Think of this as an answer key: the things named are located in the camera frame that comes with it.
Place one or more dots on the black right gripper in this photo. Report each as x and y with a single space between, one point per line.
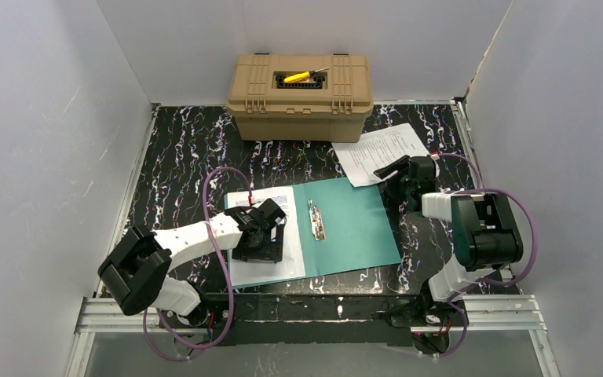
400 177

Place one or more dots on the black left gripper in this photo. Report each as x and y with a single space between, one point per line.
259 247

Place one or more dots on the printed white paper sheet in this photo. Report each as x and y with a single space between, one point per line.
292 266

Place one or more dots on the teal paper folder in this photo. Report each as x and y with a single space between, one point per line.
358 233

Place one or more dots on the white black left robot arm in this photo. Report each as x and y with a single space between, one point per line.
136 272

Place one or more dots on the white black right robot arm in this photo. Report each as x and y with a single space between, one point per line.
485 235

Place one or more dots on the metal folder clip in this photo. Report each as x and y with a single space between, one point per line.
316 222

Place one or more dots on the tan plastic toolbox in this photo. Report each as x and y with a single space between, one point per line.
332 105

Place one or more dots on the yellow handled screwdriver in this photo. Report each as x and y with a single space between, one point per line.
302 76

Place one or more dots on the aluminium frame rail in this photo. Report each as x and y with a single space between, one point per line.
485 313

